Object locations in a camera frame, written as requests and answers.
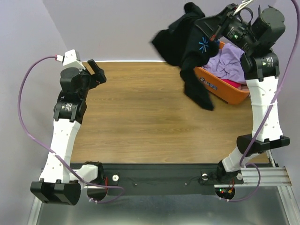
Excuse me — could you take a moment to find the black t shirt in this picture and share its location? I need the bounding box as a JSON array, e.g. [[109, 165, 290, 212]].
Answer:
[[151, 2, 219, 111]]

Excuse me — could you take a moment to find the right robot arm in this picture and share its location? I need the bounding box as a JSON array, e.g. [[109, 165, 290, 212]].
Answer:
[[195, 4, 290, 183]]

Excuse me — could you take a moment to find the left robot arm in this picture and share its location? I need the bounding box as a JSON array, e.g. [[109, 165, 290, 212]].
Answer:
[[30, 59, 106, 205]]

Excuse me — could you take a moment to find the lavender t shirt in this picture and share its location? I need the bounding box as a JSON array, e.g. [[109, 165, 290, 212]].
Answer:
[[203, 43, 246, 85]]

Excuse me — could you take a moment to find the pink t shirt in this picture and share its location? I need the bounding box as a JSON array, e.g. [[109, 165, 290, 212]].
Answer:
[[222, 79, 242, 90]]

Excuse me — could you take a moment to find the orange laundry basket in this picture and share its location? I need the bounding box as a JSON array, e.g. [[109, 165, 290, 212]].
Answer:
[[195, 42, 249, 105]]

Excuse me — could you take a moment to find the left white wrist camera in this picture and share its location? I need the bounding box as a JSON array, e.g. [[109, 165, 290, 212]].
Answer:
[[55, 49, 85, 71]]

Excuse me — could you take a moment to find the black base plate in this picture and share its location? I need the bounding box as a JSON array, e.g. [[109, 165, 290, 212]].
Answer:
[[94, 163, 243, 196]]

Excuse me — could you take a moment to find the right side aluminium rail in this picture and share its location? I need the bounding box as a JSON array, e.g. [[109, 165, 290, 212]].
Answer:
[[266, 150, 279, 167]]

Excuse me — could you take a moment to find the aluminium frame rail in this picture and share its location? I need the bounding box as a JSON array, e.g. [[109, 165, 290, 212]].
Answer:
[[241, 167, 292, 187]]

